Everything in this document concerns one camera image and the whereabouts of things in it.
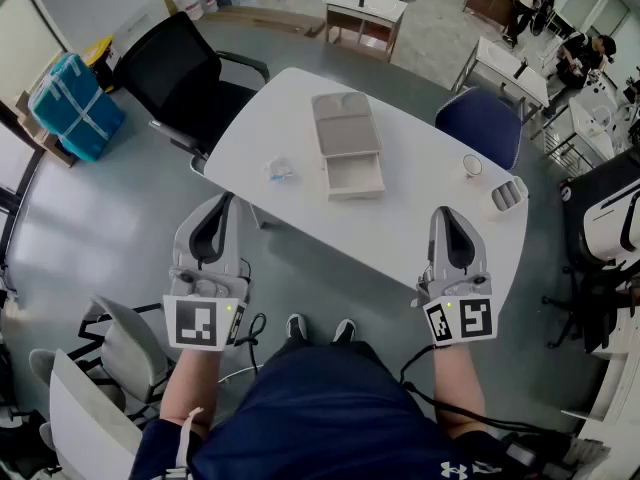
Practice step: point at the white metal frame desk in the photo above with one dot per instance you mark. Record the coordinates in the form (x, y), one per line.
(505, 73)

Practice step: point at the brown wooden desk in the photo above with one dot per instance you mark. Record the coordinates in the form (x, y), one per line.
(487, 0)

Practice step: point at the white and black device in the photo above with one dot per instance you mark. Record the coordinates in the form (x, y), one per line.
(607, 228)

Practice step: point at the person's navy clothed body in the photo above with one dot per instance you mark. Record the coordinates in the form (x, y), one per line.
(325, 418)

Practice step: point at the person's right shoe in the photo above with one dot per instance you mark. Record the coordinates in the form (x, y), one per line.
(345, 330)

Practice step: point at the person's right forearm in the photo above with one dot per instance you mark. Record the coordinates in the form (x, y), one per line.
(457, 388)

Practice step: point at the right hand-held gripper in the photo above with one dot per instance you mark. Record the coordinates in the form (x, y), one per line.
(460, 313)

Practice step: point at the person's left forearm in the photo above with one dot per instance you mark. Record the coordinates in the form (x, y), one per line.
(192, 388)

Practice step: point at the white compartment holder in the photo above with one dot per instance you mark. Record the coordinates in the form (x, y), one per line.
(502, 200)

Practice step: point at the small clear plastic packet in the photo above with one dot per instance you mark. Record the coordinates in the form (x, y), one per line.
(281, 170)

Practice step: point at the person's shoe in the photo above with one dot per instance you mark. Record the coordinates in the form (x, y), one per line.
(296, 327)
(345, 330)

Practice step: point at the white top wooden side table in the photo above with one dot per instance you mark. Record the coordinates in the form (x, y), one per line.
(365, 10)

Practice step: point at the dark blue chair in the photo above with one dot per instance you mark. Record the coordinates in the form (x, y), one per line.
(480, 123)

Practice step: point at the person's left shoe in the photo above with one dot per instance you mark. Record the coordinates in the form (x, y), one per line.
(296, 327)

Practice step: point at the blue bundle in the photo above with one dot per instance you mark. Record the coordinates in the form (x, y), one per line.
(75, 113)

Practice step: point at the yellow bin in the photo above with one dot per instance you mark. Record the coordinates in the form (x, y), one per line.
(100, 55)

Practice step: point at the light grey chair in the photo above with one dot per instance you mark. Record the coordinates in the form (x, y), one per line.
(125, 353)

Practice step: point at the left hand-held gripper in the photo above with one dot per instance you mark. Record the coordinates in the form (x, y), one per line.
(197, 318)

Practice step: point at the long wooden platform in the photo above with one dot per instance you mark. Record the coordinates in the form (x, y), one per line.
(265, 20)

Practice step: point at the beige drawer box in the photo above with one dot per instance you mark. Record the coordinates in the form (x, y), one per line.
(347, 138)

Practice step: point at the black mesh office chair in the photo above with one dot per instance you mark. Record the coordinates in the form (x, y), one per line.
(170, 78)

